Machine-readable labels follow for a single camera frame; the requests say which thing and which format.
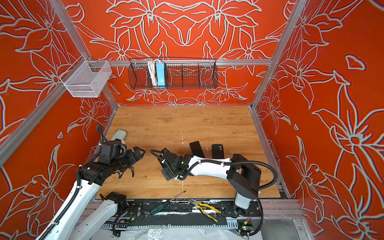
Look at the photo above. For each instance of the white mesh wall basket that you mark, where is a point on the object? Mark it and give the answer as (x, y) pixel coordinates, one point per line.
(86, 81)

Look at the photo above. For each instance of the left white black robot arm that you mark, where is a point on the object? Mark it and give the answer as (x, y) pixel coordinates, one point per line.
(89, 178)

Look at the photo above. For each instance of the light blue box in basket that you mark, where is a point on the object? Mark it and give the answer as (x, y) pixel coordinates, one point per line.
(160, 66)

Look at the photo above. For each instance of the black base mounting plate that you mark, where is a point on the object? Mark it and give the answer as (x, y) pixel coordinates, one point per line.
(223, 208)

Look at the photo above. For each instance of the green handled screwdriver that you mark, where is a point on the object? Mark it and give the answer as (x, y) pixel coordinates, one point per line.
(162, 205)

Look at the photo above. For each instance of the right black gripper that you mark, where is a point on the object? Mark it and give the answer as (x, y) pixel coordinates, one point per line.
(168, 162)

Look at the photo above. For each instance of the grey-green glasses case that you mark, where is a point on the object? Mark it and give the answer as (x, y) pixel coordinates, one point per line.
(119, 135)

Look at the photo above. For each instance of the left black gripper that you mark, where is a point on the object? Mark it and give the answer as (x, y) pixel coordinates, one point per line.
(134, 158)

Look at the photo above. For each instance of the circuit board with wires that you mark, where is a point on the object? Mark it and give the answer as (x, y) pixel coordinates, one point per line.
(246, 228)

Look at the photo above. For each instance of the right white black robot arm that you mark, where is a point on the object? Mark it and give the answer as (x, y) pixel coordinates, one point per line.
(243, 175)

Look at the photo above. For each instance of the black phone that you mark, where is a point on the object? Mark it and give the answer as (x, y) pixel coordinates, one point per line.
(197, 149)

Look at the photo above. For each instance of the black wire wall basket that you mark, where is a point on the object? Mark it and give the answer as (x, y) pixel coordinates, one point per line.
(181, 74)

